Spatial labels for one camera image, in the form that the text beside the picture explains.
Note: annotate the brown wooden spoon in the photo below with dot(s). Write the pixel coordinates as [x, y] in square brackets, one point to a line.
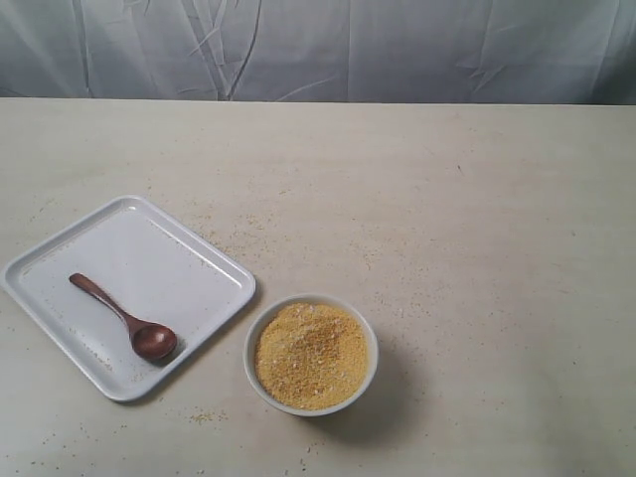
[149, 340]

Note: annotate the yellow-brown granular grain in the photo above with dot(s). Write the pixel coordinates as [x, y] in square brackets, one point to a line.
[311, 356]

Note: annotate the white round bowl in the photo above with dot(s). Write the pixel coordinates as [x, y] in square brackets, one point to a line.
[267, 315]

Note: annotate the white square plastic tray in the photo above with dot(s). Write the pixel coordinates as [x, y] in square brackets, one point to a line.
[150, 264]

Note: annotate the grey wrinkled backdrop cloth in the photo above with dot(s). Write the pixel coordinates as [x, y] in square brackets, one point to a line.
[350, 51]

